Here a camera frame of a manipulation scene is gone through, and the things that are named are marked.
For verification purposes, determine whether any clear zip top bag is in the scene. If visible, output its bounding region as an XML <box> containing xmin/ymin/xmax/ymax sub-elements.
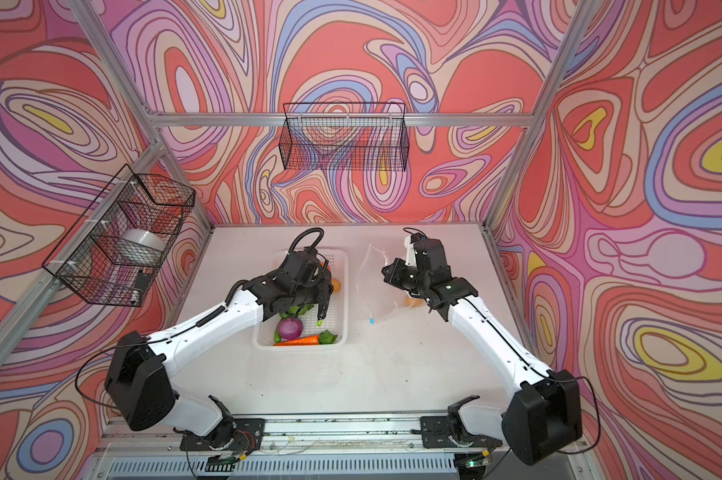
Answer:
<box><xmin>356</xmin><ymin>244</ymin><xmax>415</xmax><ymax>324</ymax></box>

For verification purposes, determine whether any white plastic perforated basket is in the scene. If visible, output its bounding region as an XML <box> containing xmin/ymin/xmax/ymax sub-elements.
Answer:
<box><xmin>252</xmin><ymin>247</ymin><xmax>349</xmax><ymax>354</ymax></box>

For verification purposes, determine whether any tan toy potato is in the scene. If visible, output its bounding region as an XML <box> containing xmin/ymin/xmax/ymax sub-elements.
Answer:
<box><xmin>404</xmin><ymin>296</ymin><xmax>425</xmax><ymax>308</ymax></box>

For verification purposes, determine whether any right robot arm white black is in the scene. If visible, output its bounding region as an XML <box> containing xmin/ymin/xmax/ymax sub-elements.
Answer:
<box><xmin>381</xmin><ymin>230</ymin><xmax>583</xmax><ymax>465</ymax></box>

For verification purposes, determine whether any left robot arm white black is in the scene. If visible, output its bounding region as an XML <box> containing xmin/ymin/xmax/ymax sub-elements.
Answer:
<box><xmin>105</xmin><ymin>247</ymin><xmax>333</xmax><ymax>450</ymax></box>

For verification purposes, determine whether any green toy lettuce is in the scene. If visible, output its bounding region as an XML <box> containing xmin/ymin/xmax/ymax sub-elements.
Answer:
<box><xmin>280</xmin><ymin>304</ymin><xmax>314</xmax><ymax>319</ymax></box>

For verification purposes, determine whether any green toy pepper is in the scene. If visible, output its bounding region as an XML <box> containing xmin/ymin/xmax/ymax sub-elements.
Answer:
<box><xmin>318</xmin><ymin>330</ymin><xmax>338</xmax><ymax>345</ymax></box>

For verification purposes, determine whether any orange toy carrot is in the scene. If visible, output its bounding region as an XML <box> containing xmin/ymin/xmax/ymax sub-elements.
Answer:
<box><xmin>276</xmin><ymin>335</ymin><xmax>320</xmax><ymax>346</ymax></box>

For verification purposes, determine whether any purple toy onion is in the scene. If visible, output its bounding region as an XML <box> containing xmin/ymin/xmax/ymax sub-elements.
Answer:
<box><xmin>276</xmin><ymin>317</ymin><xmax>303</xmax><ymax>342</ymax></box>

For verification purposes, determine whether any small black device in basket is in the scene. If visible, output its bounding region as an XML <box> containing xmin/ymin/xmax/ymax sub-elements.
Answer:
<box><xmin>133</xmin><ymin>270</ymin><xmax>150</xmax><ymax>295</ymax></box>

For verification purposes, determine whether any white roll in basket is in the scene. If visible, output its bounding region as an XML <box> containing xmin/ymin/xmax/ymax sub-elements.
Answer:
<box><xmin>115</xmin><ymin>229</ymin><xmax>166</xmax><ymax>266</ymax></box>

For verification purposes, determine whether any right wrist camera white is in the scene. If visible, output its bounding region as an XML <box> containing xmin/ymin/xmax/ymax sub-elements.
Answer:
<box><xmin>404</xmin><ymin>234</ymin><xmax>420</xmax><ymax>267</ymax></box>

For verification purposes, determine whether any black wire basket back wall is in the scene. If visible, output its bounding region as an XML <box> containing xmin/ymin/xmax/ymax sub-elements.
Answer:
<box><xmin>278</xmin><ymin>101</ymin><xmax>410</xmax><ymax>172</ymax></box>

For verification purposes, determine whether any black wire basket wall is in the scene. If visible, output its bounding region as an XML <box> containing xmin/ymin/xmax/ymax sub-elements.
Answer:
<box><xmin>42</xmin><ymin>166</ymin><xmax>196</xmax><ymax>308</ymax></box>
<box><xmin>278</xmin><ymin>101</ymin><xmax>410</xmax><ymax>172</ymax></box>

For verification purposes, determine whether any aluminium front rail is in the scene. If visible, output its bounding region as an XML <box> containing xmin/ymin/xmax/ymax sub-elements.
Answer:
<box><xmin>75</xmin><ymin>410</ymin><xmax>608</xmax><ymax>480</ymax></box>

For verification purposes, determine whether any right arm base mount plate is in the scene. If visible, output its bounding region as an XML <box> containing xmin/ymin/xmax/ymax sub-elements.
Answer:
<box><xmin>411</xmin><ymin>414</ymin><xmax>503</xmax><ymax>451</ymax></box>

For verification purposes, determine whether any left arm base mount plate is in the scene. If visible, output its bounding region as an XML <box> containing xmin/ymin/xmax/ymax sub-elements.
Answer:
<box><xmin>180</xmin><ymin>418</ymin><xmax>266</xmax><ymax>454</ymax></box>

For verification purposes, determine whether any black wire basket left wall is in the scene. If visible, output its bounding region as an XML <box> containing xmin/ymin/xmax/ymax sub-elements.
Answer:
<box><xmin>42</xmin><ymin>166</ymin><xmax>196</xmax><ymax>308</ymax></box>

